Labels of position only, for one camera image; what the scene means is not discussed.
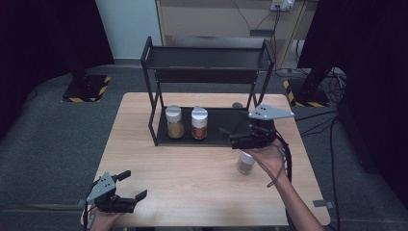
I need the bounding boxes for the black metal two-tier rack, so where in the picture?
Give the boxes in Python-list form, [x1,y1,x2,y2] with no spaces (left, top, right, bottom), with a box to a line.
[140,36,277,147]

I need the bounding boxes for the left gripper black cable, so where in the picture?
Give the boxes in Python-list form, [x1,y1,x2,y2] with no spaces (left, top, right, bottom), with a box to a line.
[81,179,97,231]

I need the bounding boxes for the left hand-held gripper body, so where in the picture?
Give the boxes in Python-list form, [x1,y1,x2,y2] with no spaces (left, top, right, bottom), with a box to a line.
[86,171,138,215]

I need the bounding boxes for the thin black looped cable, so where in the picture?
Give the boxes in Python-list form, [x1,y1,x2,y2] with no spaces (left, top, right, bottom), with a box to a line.
[267,145,288,189]

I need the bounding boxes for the spice jar with grey powder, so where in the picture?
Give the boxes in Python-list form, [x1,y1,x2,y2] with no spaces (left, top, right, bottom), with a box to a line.
[236,150,257,175]

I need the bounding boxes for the black stand with striped base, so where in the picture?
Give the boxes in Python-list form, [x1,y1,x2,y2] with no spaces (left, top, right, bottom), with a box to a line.
[283,65,331,108]
[61,0,112,104]

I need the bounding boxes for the thin black wall cable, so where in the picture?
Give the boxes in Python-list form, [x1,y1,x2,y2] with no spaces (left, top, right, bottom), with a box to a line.
[232,0,252,32]
[256,9,279,32]

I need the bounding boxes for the white power strip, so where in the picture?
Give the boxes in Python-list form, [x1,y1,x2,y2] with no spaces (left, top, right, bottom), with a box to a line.
[269,0,295,13]

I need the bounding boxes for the black floor cable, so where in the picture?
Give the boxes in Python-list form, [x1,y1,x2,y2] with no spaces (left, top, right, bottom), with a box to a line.
[293,110,339,122]

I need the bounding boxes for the black curtain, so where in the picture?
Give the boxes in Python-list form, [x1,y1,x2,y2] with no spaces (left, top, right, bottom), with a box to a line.
[297,0,408,200]
[0,0,115,139]

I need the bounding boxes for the person's left hand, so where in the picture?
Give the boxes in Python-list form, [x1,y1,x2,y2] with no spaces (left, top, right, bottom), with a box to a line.
[89,206,124,231]

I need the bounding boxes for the spice jar with red powder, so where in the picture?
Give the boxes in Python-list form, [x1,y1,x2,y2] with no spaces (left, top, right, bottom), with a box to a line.
[191,106,209,141]

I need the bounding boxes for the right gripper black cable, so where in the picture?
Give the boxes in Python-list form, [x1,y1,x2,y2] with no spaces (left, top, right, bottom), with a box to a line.
[273,129,297,231]

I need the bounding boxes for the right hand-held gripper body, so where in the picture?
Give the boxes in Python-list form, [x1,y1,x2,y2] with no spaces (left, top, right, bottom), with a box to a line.
[230,103,295,150]

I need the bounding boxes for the tangle of floor cables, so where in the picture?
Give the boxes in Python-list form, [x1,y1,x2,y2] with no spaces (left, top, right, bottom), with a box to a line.
[319,67,348,104]

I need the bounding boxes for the person's right hand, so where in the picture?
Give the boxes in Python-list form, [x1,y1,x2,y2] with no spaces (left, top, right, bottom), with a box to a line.
[244,139,288,188]

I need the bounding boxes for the grey tape strip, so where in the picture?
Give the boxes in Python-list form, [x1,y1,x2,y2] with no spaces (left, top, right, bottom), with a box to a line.
[312,199,335,209]

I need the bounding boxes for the spice jar with tan powder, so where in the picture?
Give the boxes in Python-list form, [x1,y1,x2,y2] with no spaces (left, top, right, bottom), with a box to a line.
[165,104,186,140]

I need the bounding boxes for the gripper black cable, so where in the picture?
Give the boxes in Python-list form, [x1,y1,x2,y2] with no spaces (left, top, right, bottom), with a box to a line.
[81,179,97,231]
[273,129,297,231]

